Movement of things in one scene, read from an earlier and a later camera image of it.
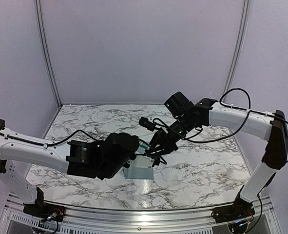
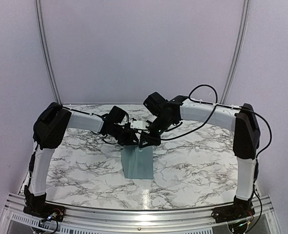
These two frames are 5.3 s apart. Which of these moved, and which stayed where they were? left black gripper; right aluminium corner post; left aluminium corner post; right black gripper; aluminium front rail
Moved: right black gripper; left black gripper
Stayed: aluminium front rail; right aluminium corner post; left aluminium corner post
